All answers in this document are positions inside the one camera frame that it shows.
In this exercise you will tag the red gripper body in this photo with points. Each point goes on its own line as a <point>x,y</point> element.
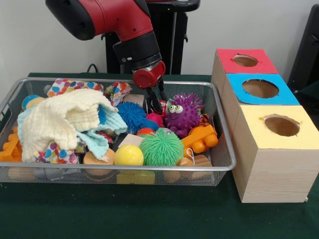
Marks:
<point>148,75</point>

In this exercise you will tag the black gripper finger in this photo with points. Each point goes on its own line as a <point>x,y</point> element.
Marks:
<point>153,99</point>
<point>163,92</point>

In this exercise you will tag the purple spiky ball with eyes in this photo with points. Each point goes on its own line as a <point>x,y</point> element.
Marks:
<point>185,117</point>

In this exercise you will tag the cream white cloth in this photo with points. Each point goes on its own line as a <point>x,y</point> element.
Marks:
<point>60,122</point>

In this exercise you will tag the small orange plastic toy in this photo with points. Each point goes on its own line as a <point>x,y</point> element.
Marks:
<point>12,149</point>

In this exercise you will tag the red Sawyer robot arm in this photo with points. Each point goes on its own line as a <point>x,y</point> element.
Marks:
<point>119,20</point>

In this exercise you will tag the shallow clear mesh bin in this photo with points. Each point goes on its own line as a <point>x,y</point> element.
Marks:
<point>222,159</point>

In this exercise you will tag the wooden box with three holes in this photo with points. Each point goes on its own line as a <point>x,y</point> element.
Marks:
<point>279,164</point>

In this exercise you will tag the small wooden block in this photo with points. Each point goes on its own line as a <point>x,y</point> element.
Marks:
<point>130,140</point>
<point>133,99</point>

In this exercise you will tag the pink spiky rubber ball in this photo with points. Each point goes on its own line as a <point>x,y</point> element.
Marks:
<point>154,119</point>

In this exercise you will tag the small orange spiky ball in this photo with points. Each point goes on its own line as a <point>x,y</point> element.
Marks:
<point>145,132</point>

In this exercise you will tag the mint green cloth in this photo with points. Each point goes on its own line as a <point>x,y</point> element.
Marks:
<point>112,124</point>

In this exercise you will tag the green spiky rubber ball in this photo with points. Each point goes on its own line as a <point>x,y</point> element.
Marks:
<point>161,148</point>

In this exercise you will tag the orange toy building block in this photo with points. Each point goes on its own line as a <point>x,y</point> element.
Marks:
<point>200,139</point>

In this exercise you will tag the tan orange ball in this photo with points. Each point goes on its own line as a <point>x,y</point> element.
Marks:
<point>97,158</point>

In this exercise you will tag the large colourful dotted cloth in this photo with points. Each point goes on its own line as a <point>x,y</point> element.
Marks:
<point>65,85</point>

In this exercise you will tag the small colourful dotted cloth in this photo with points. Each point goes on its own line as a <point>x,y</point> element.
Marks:
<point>52,154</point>

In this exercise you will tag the dark green table cloth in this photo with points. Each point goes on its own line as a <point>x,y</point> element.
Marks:
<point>149,214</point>

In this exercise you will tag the small blue yellow ball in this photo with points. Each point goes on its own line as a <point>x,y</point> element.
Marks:
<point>35,102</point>

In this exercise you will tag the black panel stand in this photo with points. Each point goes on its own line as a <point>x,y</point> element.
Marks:
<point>306,45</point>

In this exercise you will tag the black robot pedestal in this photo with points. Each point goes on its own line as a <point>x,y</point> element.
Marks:
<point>174,45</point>

